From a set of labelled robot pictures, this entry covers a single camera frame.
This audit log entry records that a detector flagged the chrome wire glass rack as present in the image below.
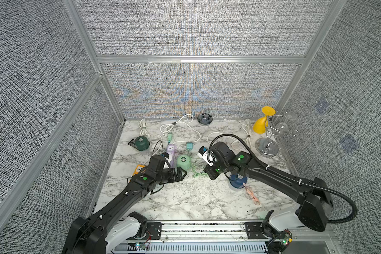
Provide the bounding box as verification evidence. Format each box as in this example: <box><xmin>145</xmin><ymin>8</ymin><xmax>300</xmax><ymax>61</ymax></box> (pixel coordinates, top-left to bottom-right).
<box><xmin>255</xmin><ymin>111</ymin><xmax>298</xmax><ymax>157</ymax></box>

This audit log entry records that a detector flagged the clear wine glass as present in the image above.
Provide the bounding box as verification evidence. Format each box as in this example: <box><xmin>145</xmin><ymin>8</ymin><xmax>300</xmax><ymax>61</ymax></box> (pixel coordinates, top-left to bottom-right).
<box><xmin>274</xmin><ymin>122</ymin><xmax>290</xmax><ymax>134</ymax></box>

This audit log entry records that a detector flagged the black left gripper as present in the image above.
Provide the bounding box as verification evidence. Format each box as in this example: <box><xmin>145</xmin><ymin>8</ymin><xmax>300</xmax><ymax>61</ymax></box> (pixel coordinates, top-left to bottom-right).
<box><xmin>155</xmin><ymin>166</ymin><xmax>187</xmax><ymax>185</ymax></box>

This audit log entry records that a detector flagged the white power cord middle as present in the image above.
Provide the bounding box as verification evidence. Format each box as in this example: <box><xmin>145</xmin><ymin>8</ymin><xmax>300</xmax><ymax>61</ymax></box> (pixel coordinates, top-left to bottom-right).
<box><xmin>160</xmin><ymin>114</ymin><xmax>202</xmax><ymax>144</ymax></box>

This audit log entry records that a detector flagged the light green charging cable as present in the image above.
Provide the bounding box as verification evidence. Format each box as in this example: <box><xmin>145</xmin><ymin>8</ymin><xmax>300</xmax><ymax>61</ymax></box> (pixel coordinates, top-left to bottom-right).
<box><xmin>190</xmin><ymin>157</ymin><xmax>210</xmax><ymax>178</ymax></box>

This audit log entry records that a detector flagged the white power cord right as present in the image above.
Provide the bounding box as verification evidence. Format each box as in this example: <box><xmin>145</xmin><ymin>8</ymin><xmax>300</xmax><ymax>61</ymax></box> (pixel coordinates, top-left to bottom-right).
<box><xmin>206</xmin><ymin>119</ymin><xmax>255</xmax><ymax>151</ymax></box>

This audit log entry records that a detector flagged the pink charging cable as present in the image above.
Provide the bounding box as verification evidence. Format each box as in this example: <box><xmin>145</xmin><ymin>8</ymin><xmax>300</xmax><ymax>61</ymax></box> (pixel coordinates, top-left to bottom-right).
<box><xmin>242</xmin><ymin>182</ymin><xmax>261</xmax><ymax>206</ymax></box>

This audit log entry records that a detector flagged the navy blue meat grinder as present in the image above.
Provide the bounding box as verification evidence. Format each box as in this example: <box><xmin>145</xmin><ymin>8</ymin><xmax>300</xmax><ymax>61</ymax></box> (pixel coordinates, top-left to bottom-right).
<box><xmin>229</xmin><ymin>174</ymin><xmax>248</xmax><ymax>190</ymax></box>

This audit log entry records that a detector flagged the black grinder blade lid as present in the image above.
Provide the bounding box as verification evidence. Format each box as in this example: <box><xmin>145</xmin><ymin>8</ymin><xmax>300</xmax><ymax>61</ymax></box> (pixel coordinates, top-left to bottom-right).
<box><xmin>197</xmin><ymin>113</ymin><xmax>213</xmax><ymax>126</ymax></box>

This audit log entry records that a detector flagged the white power cord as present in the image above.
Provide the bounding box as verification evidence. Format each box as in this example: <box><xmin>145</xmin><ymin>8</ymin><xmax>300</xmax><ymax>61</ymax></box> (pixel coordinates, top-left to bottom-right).
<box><xmin>138</xmin><ymin>119</ymin><xmax>164</xmax><ymax>156</ymax></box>
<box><xmin>206</xmin><ymin>119</ymin><xmax>255</xmax><ymax>151</ymax></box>
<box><xmin>160</xmin><ymin>114</ymin><xmax>202</xmax><ymax>144</ymax></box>

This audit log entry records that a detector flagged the light green meat grinder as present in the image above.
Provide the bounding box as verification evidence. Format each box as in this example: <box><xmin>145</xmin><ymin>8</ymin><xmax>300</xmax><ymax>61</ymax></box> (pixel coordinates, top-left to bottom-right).
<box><xmin>176</xmin><ymin>155</ymin><xmax>192</xmax><ymax>172</ymax></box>

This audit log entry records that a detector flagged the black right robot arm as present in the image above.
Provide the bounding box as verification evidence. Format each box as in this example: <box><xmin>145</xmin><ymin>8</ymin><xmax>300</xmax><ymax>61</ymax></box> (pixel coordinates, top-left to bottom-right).
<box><xmin>198</xmin><ymin>134</ymin><xmax>358</xmax><ymax>237</ymax></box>

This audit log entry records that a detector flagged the green usb wall adapter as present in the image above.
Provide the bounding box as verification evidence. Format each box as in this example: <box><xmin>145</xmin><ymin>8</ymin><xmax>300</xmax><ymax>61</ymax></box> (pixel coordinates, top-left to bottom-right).
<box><xmin>167</xmin><ymin>133</ymin><xmax>173</xmax><ymax>143</ymax></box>

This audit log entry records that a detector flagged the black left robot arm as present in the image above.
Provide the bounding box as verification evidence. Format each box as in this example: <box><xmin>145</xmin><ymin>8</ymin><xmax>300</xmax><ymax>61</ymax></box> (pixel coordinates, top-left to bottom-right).
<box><xmin>62</xmin><ymin>155</ymin><xmax>187</xmax><ymax>254</ymax></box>

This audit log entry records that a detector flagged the white power cord left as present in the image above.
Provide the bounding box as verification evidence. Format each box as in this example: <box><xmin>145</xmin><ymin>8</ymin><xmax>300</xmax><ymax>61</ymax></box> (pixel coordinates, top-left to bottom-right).
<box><xmin>138</xmin><ymin>119</ymin><xmax>164</xmax><ymax>156</ymax></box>

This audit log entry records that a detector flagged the purple power strip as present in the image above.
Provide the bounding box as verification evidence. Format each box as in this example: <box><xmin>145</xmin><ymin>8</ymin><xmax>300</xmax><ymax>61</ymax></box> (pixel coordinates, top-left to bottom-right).
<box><xmin>166</xmin><ymin>144</ymin><xmax>176</xmax><ymax>167</ymax></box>

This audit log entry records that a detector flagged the orange power strip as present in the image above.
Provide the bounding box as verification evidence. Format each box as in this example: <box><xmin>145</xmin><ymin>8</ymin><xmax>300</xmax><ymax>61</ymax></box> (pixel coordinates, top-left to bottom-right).
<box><xmin>132</xmin><ymin>165</ymin><xmax>145</xmax><ymax>176</ymax></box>

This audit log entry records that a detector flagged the dark green meat grinder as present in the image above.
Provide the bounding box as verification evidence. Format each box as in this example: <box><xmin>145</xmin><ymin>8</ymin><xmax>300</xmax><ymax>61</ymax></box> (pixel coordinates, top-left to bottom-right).
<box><xmin>128</xmin><ymin>136</ymin><xmax>150</xmax><ymax>151</ymax></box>

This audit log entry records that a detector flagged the teal usb adapter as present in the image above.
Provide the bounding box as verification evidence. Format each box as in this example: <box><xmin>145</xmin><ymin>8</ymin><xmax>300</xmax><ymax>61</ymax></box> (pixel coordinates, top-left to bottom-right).
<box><xmin>186</xmin><ymin>142</ymin><xmax>194</xmax><ymax>151</ymax></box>

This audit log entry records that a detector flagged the yellow plastic goblet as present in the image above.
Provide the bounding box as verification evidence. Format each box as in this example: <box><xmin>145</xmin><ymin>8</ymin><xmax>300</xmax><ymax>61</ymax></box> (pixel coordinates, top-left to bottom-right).
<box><xmin>253</xmin><ymin>106</ymin><xmax>276</xmax><ymax>134</ymax></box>

